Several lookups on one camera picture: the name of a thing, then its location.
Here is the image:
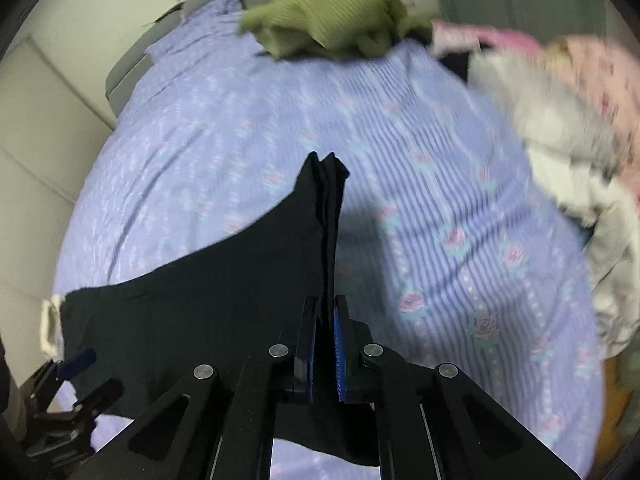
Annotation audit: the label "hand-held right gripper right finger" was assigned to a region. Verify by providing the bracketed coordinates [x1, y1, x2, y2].
[331, 294, 583, 480]

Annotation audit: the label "green knitted sweater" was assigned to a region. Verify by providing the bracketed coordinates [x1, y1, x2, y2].
[239, 0, 437, 59]

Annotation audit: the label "folded cream cloth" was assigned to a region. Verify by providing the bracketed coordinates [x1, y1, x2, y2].
[39, 294, 67, 359]

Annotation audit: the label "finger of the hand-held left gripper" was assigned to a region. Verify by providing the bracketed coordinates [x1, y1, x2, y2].
[50, 347, 97, 382]
[74, 378, 124, 422]

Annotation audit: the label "bed with lilac floral sheet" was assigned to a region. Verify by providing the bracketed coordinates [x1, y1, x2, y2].
[52, 0, 609, 480]

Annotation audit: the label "black pants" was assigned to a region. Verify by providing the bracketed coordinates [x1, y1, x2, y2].
[60, 151, 382, 469]

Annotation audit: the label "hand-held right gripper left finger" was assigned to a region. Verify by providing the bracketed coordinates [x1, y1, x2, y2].
[75, 295, 319, 480]

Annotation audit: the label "pink patterned pajama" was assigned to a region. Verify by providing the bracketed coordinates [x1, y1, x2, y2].
[431, 19, 640, 173]

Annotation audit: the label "white crumpled clothing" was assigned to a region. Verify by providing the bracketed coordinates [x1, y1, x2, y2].
[466, 51, 640, 358]

